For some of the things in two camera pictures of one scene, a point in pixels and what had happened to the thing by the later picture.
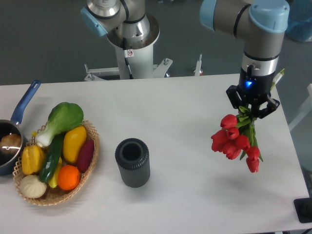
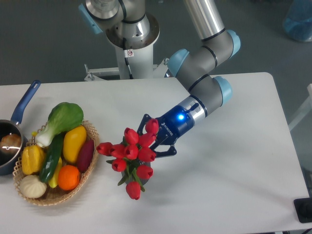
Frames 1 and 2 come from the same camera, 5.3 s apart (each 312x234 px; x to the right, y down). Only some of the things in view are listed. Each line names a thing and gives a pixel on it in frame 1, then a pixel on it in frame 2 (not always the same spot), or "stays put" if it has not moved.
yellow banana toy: (53, 181) stays put
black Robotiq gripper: (255, 87) -> (173, 125)
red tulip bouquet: (237, 138) -> (128, 157)
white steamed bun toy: (31, 186) stays put
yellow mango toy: (73, 140) stays put
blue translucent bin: (300, 20) stays put
